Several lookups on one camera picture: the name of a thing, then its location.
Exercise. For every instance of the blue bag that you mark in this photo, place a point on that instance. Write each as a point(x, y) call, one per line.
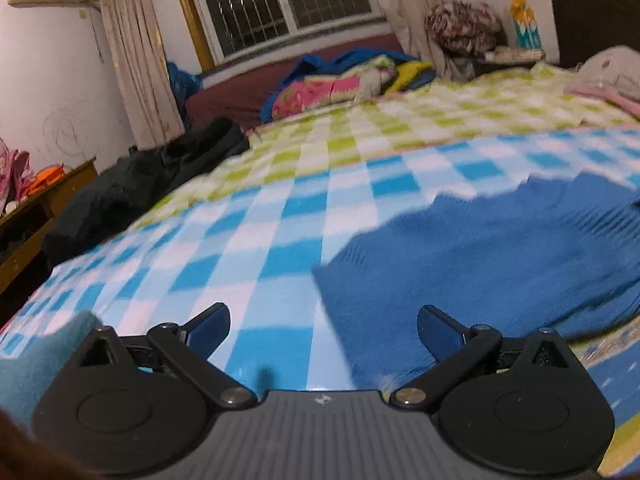
point(182, 90)

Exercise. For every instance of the barred window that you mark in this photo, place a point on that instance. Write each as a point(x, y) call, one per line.
point(280, 5)

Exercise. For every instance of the beige curtain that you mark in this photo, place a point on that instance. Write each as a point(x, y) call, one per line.
point(135, 60)
point(405, 10)

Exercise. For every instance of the teal cloth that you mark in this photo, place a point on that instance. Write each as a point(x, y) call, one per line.
point(35, 360)

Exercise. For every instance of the yellow blanket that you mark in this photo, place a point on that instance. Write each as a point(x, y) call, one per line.
point(412, 72)

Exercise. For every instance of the dark wooden wardrobe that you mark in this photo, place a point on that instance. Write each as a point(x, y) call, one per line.
point(595, 10)

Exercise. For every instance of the floral cloth bundle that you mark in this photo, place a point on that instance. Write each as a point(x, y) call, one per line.
point(462, 25)

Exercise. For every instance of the blue knit sweater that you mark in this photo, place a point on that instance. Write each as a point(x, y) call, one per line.
point(480, 265)

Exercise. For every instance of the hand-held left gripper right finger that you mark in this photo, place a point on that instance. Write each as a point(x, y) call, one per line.
point(437, 330)

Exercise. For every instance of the green checkered bedsheet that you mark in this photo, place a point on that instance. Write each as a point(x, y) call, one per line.
point(400, 115)

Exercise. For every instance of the maroon headboard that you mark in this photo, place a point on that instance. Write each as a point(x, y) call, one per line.
point(235, 92)

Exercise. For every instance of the blue checkered sheet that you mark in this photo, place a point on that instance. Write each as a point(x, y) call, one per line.
point(250, 260)

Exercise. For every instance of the black clothes pile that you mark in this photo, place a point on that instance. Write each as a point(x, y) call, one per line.
point(130, 180)

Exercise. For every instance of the orange and blue bottle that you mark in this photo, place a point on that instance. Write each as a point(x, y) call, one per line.
point(525, 22)

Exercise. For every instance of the pink floral cloth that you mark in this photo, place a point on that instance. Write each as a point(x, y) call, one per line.
point(12, 172)

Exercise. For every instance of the grey cloth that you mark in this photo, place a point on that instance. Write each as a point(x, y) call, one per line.
point(372, 82)

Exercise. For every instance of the white and pink clothes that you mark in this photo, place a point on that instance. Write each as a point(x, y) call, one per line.
point(610, 77)

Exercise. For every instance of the blue patterned bedsheet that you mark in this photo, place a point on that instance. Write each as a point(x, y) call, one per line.
point(617, 375)

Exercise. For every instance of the orange item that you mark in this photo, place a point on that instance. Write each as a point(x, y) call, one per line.
point(45, 177)

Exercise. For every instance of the blue blanket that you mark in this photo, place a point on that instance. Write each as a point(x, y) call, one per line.
point(320, 62)

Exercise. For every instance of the cluttered nightstand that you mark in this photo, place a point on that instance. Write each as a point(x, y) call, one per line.
point(515, 54)

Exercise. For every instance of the pink floral quilt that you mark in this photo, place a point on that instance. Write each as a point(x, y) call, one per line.
point(315, 92)

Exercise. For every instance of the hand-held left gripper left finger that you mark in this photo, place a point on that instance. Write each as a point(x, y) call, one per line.
point(212, 322)

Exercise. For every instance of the wooden side cabinet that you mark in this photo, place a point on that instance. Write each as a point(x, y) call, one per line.
point(30, 220)

